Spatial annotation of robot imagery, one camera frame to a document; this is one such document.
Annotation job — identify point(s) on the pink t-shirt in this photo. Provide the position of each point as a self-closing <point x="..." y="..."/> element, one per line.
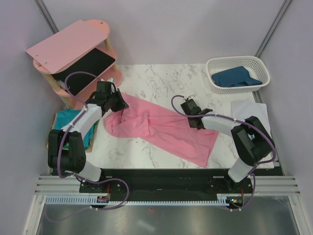
<point x="162" y="128"/>

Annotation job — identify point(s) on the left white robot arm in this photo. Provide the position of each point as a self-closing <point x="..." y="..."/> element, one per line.
<point x="66" y="151"/>

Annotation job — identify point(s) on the white slotted cable duct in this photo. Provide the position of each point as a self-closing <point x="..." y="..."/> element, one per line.
<point x="105" y="200"/>

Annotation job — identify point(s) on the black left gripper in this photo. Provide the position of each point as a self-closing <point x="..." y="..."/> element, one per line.
<point x="122" y="104"/>

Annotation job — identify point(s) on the pink tiered shelf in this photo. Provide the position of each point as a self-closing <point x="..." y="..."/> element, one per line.
<point x="63" y="49"/>

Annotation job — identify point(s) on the teal folded t-shirt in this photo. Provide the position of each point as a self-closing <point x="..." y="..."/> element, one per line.
<point x="64" y="117"/>

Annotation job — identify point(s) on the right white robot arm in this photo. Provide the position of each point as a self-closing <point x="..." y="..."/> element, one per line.
<point x="252" y="141"/>

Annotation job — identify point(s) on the blue t-shirt in basket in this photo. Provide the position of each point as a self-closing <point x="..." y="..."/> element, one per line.
<point x="235" y="77"/>

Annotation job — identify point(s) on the white folded cloth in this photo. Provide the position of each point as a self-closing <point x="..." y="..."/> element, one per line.
<point x="244" y="109"/>

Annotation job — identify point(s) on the white perforated plastic basket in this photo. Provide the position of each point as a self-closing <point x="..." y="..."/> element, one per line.
<point x="254" y="65"/>

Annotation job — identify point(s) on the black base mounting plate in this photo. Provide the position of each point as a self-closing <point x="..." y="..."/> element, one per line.
<point x="170" y="184"/>

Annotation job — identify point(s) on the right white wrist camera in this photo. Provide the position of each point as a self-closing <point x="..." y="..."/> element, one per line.
<point x="189" y="97"/>

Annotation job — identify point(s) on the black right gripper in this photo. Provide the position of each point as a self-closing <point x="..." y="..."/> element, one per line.
<point x="192" y="127"/>

